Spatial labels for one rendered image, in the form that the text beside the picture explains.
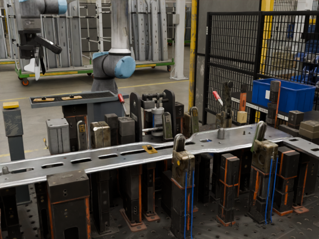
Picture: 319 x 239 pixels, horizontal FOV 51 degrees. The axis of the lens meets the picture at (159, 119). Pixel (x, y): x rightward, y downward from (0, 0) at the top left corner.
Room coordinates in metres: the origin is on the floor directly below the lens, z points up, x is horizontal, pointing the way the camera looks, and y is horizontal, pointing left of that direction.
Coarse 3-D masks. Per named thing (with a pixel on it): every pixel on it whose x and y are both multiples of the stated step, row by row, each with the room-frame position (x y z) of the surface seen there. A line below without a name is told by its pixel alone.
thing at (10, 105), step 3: (6, 102) 1.37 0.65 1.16; (9, 102) 1.37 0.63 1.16; (12, 102) 1.37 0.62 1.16; (15, 102) 1.37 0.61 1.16; (18, 102) 1.37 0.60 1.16; (3, 105) 1.32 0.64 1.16; (6, 105) 1.32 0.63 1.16; (9, 105) 1.33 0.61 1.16; (12, 105) 1.33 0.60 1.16; (15, 105) 1.33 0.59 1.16; (18, 105) 1.34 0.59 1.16; (3, 108) 1.32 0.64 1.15; (6, 108) 1.32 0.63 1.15; (9, 108) 1.34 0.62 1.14; (12, 108) 1.35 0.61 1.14
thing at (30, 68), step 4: (32, 60) 1.37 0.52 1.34; (28, 64) 1.36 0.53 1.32; (32, 64) 1.36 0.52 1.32; (24, 68) 1.35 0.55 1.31; (28, 68) 1.35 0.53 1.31; (32, 68) 1.35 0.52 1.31; (36, 68) 1.35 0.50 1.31; (32, 72) 1.35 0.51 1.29; (36, 72) 1.34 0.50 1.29; (36, 76) 1.34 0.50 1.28; (36, 80) 1.34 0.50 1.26
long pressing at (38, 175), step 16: (224, 128) 1.51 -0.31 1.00; (240, 128) 1.53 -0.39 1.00; (272, 128) 1.53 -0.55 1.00; (128, 144) 1.30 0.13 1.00; (144, 144) 1.31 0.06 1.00; (160, 144) 1.30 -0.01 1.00; (208, 144) 1.31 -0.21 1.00; (224, 144) 1.31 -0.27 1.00; (240, 144) 1.31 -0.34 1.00; (16, 160) 1.13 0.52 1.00; (32, 160) 1.14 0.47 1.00; (48, 160) 1.14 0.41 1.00; (64, 160) 1.14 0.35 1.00; (96, 160) 1.14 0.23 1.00; (112, 160) 1.14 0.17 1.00; (128, 160) 1.14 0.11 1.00; (144, 160) 1.15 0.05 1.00; (160, 160) 1.17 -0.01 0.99; (0, 176) 1.01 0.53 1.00; (16, 176) 1.01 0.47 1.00; (32, 176) 1.01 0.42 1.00
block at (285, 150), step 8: (280, 152) 1.29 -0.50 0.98; (288, 152) 1.28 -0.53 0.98; (296, 152) 1.28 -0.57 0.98; (280, 160) 1.28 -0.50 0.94; (288, 160) 1.25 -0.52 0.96; (296, 160) 1.26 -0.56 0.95; (280, 168) 1.27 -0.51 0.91; (288, 168) 1.25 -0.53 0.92; (296, 168) 1.26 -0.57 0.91; (280, 176) 1.27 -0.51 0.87; (288, 176) 1.25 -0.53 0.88; (296, 176) 1.27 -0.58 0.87; (272, 184) 1.31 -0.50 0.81; (280, 184) 1.27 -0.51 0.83; (288, 184) 1.26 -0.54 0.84; (272, 192) 1.30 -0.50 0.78; (280, 192) 1.27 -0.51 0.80; (288, 192) 1.26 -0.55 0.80; (280, 200) 1.26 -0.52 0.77; (288, 200) 1.26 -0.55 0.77; (272, 208) 1.29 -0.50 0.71; (280, 208) 1.25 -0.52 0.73; (288, 208) 1.26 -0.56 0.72
